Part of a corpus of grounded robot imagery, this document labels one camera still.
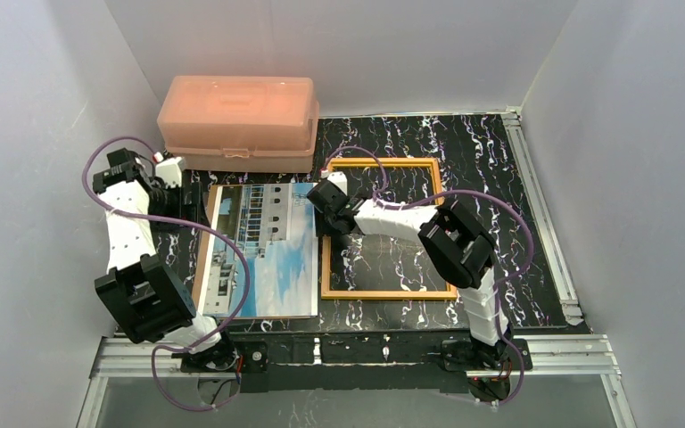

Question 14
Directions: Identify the sky and building photo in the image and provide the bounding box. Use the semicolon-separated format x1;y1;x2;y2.
198;183;320;320

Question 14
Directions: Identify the yellow wooden picture frame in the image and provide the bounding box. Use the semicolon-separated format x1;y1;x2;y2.
319;158;458;300

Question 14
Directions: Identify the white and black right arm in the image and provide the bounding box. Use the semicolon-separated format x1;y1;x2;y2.
307;178;511;368

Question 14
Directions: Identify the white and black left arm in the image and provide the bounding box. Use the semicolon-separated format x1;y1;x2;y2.
91;148;238;371

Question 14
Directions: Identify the pink plastic storage box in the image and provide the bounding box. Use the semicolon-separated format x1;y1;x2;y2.
157;76;319;173

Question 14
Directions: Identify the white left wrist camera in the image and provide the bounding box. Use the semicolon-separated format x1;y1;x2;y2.
153;152;186;188

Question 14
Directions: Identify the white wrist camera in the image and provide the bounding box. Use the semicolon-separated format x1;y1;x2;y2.
321;169;348;195
153;152;186;188

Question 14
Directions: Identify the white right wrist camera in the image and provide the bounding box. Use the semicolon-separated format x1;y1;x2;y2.
321;169;348;195

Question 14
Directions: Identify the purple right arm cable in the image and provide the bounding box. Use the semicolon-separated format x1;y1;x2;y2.
326;145;536;408

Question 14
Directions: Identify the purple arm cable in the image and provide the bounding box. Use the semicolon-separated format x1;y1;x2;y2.
326;145;536;408
81;136;252;412

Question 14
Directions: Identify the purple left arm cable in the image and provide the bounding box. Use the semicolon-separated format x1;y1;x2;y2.
81;136;252;412

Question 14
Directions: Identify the brown frame backing board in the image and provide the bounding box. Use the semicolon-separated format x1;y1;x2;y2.
191;185;320;321

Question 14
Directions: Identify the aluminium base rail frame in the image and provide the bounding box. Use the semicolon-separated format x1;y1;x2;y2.
76;106;640;428

